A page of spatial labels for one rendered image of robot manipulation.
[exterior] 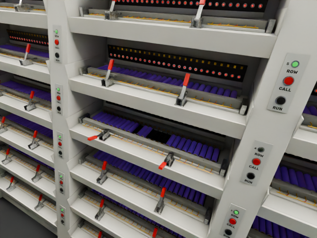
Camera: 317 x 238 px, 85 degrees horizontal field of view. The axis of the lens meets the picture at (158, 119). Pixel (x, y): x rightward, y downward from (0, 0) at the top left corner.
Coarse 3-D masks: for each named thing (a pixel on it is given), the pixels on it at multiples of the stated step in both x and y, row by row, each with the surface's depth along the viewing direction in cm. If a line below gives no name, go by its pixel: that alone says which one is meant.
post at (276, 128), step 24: (288, 0) 36; (312, 0) 32; (288, 24) 35; (312, 24) 33; (288, 48) 35; (312, 48) 34; (264, 72) 39; (312, 72) 35; (264, 96) 39; (264, 120) 40; (288, 120) 38; (240, 144) 44; (240, 168) 45; (264, 168) 43; (240, 192) 47; (264, 192) 44; (216, 216) 52
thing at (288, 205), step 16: (288, 160) 56; (304, 160) 54; (288, 176) 52; (304, 176) 53; (272, 192) 48; (288, 192) 48; (304, 192) 47; (272, 208) 45; (288, 208) 45; (304, 208) 45; (288, 224) 44; (304, 224) 42
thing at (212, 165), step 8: (88, 120) 71; (104, 128) 68; (112, 128) 67; (128, 136) 64; (136, 136) 63; (144, 144) 62; (152, 144) 60; (160, 144) 60; (168, 152) 59; (176, 152) 57; (184, 152) 58; (176, 160) 56; (192, 160) 56; (200, 160) 55; (208, 160) 55; (208, 168) 55; (216, 168) 53
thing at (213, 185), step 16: (80, 112) 72; (96, 112) 81; (128, 112) 77; (80, 128) 70; (192, 128) 66; (96, 144) 66; (112, 144) 63; (128, 144) 63; (128, 160) 62; (144, 160) 58; (160, 160) 57; (224, 160) 55; (176, 176) 54; (192, 176) 52; (208, 176) 53; (224, 176) 53; (208, 192) 52
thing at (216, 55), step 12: (276, 0) 50; (264, 12) 51; (144, 48) 69; (156, 48) 67; (168, 48) 65; (180, 48) 64; (216, 60) 60; (228, 60) 58; (240, 60) 57; (252, 60) 55; (252, 72) 56; (192, 132) 69; (228, 144) 65
